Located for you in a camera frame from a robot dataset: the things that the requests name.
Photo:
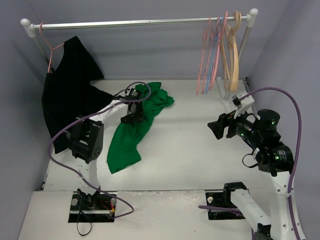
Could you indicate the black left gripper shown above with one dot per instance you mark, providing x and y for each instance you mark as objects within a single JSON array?
[{"x": 133, "y": 117}]

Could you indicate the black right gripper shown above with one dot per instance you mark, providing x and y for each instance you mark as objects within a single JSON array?
[{"x": 230, "y": 127}]

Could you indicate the green t shirt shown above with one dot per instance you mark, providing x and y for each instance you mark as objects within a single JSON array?
[{"x": 122, "y": 151}]

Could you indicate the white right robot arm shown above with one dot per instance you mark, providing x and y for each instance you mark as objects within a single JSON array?
[{"x": 275, "y": 162}]

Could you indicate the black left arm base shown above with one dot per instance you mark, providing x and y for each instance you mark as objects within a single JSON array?
[{"x": 100, "y": 208}]

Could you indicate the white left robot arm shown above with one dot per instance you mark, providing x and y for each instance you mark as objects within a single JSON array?
[{"x": 87, "y": 137}]

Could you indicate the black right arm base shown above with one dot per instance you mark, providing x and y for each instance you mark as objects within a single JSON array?
[{"x": 222, "y": 199}]

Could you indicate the wooden hanger front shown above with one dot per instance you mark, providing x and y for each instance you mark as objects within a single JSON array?
[{"x": 234, "y": 48}]

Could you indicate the black t shirt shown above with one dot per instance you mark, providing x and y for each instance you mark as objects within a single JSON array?
[{"x": 68, "y": 92}]

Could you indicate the pink hanger leftmost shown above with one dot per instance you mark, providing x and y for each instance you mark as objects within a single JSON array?
[{"x": 203, "y": 45}]

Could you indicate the pink hanger right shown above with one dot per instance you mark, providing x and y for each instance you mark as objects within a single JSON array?
[{"x": 213, "y": 61}]

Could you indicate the blue hanger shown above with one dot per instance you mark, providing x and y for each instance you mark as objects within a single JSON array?
[{"x": 206, "y": 56}]

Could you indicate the silver clothes rack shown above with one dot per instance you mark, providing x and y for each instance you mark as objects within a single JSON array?
[{"x": 225, "y": 96}]

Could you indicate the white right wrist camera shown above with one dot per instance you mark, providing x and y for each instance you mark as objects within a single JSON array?
[{"x": 243, "y": 102}]

